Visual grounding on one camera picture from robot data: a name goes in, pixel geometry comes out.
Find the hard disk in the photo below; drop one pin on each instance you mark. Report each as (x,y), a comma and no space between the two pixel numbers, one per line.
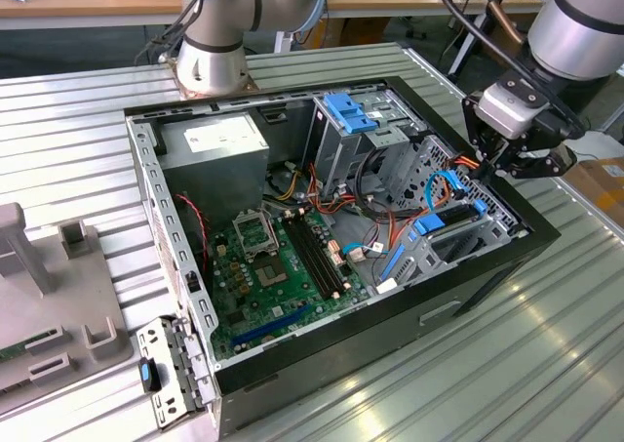
(429,226)

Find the blue black bracket latch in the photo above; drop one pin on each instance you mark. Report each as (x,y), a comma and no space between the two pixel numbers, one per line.
(145,376)

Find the grey parts rack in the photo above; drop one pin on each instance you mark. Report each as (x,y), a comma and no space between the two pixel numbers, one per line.
(58,291)

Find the green RAM stick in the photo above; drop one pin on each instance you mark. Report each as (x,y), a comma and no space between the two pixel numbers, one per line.
(12,351)

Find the metal expansion slot bracket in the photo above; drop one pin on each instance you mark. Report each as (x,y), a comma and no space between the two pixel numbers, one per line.
(156,334)

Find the metal shelf frame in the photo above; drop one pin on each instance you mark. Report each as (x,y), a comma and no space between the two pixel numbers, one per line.
(612,112)

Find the grey metal disk bay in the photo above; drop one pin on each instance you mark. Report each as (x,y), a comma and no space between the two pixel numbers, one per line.
(495,227)

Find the grey power supply unit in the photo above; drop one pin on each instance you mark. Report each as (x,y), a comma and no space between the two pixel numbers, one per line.
(214,178)

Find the blue expansion slot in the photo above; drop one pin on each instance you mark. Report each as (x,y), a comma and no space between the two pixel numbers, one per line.
(270,325)

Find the black RAM slot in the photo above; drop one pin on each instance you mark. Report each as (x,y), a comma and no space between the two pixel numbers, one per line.
(319,247)
(306,247)

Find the grey optical drive cage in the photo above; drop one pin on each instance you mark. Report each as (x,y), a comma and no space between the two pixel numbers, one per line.
(341,159)

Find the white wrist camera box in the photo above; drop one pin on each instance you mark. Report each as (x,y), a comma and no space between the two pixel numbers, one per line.
(507,112)

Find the blue plastic drive latch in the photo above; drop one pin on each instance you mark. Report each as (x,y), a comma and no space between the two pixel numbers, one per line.
(348,112)

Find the CPU socket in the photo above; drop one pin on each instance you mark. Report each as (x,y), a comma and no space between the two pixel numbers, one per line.
(270,271)

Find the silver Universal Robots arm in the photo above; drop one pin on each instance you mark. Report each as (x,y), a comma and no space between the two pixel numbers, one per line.
(209,66)

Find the black open PC case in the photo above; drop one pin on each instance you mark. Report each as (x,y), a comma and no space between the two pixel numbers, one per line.
(341,344)

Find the green motherboard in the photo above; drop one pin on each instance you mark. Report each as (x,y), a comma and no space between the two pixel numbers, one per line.
(244,286)

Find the wooden office desk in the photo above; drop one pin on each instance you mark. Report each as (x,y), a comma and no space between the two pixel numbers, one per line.
(370,0)
(97,3)

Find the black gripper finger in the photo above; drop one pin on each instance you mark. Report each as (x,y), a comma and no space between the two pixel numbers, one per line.
(541,165)
(470,120)

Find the white table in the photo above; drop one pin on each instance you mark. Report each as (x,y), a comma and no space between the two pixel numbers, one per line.
(602,144)

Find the white paper label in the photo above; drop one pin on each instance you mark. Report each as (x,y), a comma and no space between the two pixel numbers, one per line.
(386,287)

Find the brown square base plate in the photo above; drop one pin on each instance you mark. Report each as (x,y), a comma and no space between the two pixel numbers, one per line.
(219,97)

